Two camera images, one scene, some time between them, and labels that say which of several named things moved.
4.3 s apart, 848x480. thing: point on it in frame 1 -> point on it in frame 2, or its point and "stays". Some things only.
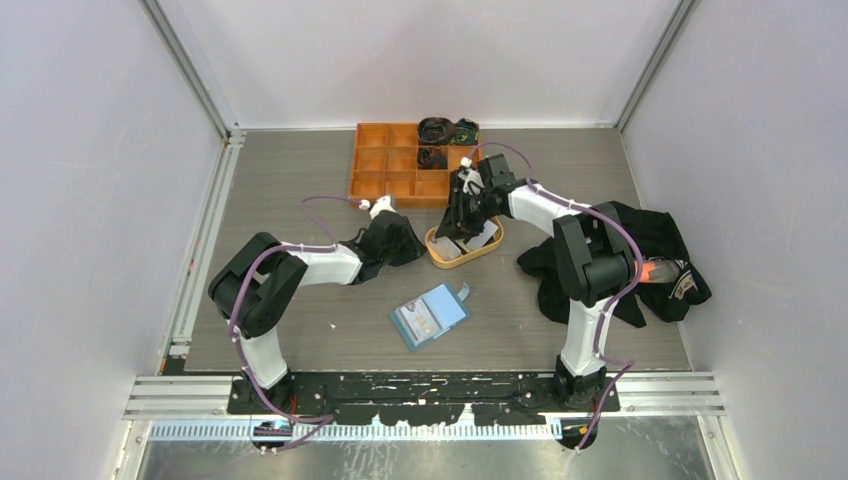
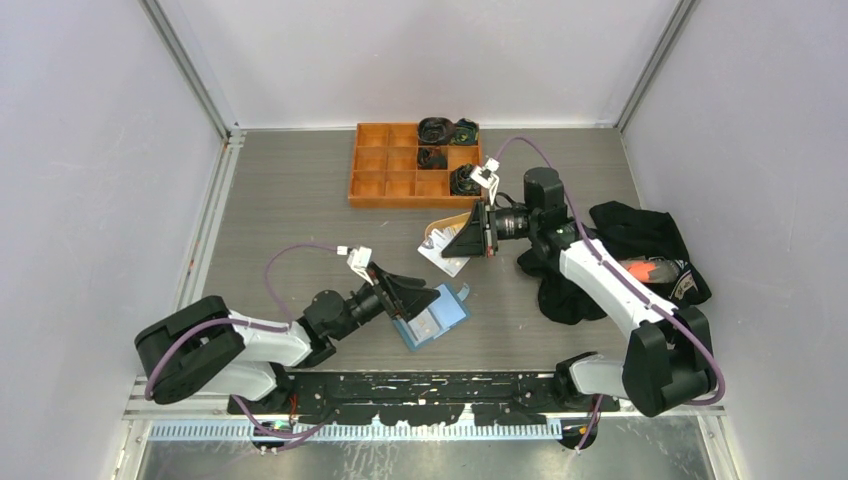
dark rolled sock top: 434,130 stays
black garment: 651,234 stays
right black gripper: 455,221 -> 475,239
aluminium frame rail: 211,395 stays
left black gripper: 413,247 -> 404,297
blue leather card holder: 422,321 stays
